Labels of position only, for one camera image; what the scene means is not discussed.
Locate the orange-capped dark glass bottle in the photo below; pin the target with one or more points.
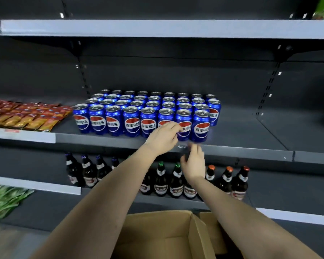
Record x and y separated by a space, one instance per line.
210 173
240 186
225 182

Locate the pile of green snack packets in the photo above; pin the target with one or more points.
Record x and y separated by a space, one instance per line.
5 199

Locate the dark grey shelving unit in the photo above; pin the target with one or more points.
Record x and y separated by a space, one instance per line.
178 64

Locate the person's right forearm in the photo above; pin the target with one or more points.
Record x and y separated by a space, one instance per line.
245 223

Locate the person's left fingers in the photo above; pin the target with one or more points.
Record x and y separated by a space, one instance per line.
171 132

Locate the purple-capped dark glass bottle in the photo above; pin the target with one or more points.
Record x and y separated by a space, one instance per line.
89 175
73 172
115 163
102 169

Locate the person's left forearm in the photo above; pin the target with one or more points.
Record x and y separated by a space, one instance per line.
105 202

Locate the person's right thumb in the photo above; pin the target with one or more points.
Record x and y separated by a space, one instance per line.
184 163

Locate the red shelf label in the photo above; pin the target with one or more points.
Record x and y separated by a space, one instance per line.
12 130

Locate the row of orange snack packets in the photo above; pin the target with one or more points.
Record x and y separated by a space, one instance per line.
27 115

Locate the green-capped dark glass bottle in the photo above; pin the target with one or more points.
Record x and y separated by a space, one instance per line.
176 186
161 183
189 192
146 186

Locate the person's right hand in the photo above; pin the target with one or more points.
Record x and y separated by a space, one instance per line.
194 168

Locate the group of blue soda cans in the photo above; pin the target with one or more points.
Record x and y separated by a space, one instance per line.
132 115

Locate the person's left hand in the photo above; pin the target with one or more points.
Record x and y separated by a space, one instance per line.
159 140

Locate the brown cardboard box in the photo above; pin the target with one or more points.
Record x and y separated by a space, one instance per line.
162 234

